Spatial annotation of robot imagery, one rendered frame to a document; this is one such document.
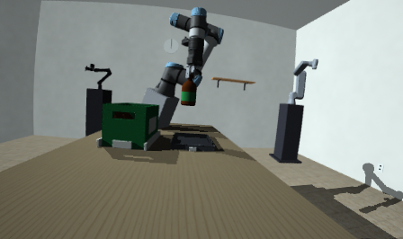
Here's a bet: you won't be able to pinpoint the brown bottle with green label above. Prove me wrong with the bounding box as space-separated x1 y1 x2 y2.
181 74 197 106

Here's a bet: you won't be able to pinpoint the green plastic crate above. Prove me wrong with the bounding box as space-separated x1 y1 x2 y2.
102 102 158 149

